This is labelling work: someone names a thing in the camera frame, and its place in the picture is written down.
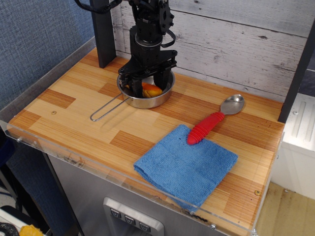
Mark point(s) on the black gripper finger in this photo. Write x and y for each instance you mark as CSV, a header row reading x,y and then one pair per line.
x,y
137,87
161,79

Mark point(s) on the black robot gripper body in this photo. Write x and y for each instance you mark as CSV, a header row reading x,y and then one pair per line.
x,y
145,62

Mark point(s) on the small steel saucepan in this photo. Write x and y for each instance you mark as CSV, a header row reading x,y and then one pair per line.
x,y
141,103

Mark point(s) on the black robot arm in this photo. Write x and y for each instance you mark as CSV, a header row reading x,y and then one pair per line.
x,y
149,34

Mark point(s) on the blue folded cloth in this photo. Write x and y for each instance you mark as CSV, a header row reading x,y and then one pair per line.
x,y
189,173

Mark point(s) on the clear acrylic front guard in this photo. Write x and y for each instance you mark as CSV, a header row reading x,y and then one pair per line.
x,y
108,149

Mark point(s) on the steel button control panel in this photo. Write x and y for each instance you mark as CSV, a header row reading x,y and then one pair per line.
x,y
124,220

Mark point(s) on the white ridged side unit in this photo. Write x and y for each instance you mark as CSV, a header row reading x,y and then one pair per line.
x,y
294,167

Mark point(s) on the yellow object bottom left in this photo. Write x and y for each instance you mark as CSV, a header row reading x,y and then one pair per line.
x,y
30,230

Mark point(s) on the dark left vertical post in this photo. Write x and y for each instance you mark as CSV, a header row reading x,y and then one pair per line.
x,y
104,38

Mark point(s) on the dark vertical post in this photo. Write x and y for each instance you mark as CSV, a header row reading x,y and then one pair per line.
x,y
104,38
298,76

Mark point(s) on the red handled metal spoon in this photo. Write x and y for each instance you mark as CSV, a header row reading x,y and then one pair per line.
x,y
230,106

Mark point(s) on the dark right vertical post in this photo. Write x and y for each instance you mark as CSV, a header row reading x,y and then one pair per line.
x,y
298,76

